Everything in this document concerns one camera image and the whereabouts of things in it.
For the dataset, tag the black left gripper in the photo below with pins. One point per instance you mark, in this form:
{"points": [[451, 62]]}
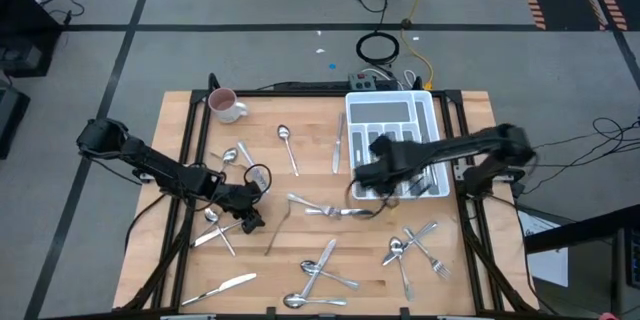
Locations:
{"points": [[240, 200]]}

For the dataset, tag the white mug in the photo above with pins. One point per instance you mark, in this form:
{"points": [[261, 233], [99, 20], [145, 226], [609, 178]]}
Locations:
{"points": [[225, 105]]}

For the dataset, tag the white paper sheet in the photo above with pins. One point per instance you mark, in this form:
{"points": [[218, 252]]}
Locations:
{"points": [[545, 260]]}

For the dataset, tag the black cabinet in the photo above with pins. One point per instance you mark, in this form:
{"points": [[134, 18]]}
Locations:
{"points": [[25, 20]]}

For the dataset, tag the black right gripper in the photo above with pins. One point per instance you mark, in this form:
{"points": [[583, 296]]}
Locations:
{"points": [[380, 175]]}

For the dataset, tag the black monitor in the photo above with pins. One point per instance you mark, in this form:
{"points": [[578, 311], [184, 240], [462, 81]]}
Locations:
{"points": [[627, 270]]}

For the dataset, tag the black case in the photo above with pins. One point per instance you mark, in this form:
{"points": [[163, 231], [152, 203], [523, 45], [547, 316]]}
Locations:
{"points": [[12, 120]]}

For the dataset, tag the grey power strip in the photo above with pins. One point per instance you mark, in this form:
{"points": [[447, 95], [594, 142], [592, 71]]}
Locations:
{"points": [[362, 81]]}

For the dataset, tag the black aluminium table frame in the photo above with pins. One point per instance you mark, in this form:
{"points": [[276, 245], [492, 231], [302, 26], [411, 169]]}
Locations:
{"points": [[197, 110]]}

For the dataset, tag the black desk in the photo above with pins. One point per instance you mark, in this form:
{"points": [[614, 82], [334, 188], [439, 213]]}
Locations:
{"points": [[580, 230]]}

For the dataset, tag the silver fork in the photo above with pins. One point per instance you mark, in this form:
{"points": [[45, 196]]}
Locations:
{"points": [[257, 176], [441, 269], [300, 199], [431, 175], [280, 228]]}

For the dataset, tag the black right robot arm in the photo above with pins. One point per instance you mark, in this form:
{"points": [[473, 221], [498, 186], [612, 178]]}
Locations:
{"points": [[475, 142]]}

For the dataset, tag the white cutlery tray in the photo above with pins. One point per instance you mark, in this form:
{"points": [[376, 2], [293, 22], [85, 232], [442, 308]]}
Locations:
{"points": [[380, 112]]}

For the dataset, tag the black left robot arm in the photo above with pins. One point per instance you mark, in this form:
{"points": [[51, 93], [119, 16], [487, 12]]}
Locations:
{"points": [[150, 160]]}

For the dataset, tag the silver spoon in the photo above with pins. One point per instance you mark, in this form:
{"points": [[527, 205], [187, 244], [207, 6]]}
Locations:
{"points": [[210, 215], [306, 265], [293, 301], [396, 245], [230, 154], [283, 132]]}

